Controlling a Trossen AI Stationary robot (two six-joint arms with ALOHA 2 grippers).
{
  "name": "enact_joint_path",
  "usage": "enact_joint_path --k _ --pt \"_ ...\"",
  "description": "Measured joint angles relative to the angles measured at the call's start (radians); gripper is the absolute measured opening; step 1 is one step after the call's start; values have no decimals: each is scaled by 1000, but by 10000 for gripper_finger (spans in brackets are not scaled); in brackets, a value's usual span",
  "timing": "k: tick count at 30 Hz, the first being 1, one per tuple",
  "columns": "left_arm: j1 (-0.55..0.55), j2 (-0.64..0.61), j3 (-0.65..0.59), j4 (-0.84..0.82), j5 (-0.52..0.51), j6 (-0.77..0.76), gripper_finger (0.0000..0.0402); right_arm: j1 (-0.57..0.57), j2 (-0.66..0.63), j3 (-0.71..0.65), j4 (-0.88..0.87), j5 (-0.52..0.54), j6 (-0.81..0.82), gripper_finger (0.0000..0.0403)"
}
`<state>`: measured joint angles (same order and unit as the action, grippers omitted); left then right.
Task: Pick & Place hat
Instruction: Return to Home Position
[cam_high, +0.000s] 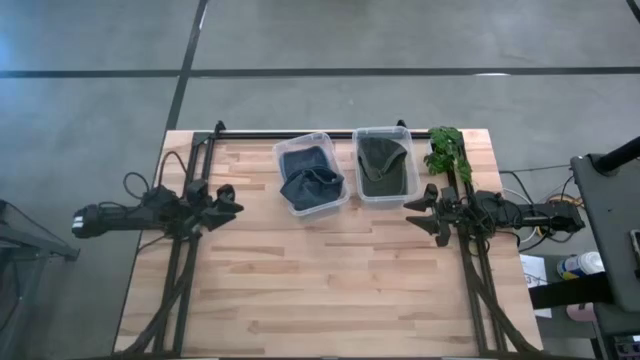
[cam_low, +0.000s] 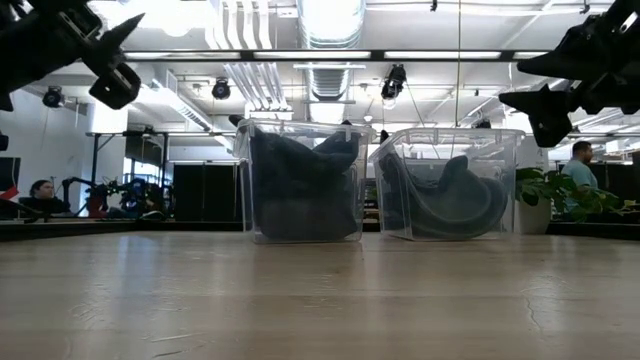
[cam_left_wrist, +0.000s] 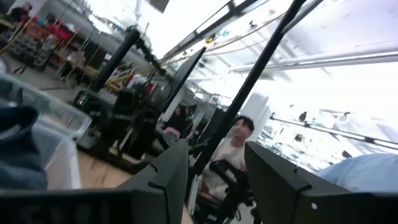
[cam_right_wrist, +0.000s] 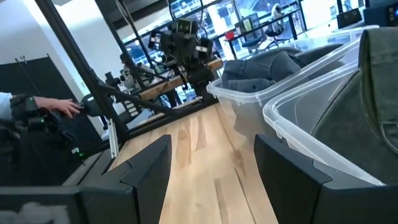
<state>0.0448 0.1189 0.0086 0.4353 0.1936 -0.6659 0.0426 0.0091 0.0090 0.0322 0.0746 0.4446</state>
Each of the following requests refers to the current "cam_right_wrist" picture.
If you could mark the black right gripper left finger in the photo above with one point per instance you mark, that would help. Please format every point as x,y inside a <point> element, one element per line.
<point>140,186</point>

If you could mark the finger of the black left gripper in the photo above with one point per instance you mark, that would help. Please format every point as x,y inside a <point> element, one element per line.
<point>189,46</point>
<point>176,46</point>

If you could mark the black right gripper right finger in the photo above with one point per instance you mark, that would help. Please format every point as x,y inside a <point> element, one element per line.
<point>289,186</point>

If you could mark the dark green hat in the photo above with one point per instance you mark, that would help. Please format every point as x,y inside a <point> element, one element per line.
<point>348,140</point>

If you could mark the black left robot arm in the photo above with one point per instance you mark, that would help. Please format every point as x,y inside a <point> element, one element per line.
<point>202,77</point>

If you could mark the person's forearm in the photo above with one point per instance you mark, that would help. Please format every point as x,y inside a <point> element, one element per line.
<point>4,105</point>

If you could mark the red cup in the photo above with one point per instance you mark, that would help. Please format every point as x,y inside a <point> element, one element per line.
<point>229,35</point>

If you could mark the wooden table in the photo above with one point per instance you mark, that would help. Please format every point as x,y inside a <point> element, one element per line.
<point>161,87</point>

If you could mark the person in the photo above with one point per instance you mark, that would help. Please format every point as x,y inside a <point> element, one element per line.
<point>127,74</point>

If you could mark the office chair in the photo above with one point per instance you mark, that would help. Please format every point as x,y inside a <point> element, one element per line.
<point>276,18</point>
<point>253,40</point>

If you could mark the clear plastic bin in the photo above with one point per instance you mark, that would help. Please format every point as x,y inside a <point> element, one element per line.
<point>298,118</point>
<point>248,105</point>

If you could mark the black desk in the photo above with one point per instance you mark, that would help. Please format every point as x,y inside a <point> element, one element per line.
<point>264,23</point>

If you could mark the grey round knob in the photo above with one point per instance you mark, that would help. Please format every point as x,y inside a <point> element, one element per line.
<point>91,105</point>

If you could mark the person's hand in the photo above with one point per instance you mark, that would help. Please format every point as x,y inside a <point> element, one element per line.
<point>62,105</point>

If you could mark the black bag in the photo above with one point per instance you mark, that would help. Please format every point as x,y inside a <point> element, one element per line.
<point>349,18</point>

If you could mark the black equipment box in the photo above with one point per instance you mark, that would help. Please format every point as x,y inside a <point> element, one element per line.
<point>379,14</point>

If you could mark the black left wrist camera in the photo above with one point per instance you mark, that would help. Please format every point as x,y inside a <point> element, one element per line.
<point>184,25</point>

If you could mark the black aluminium frame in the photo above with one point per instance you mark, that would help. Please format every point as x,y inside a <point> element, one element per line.
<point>84,71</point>

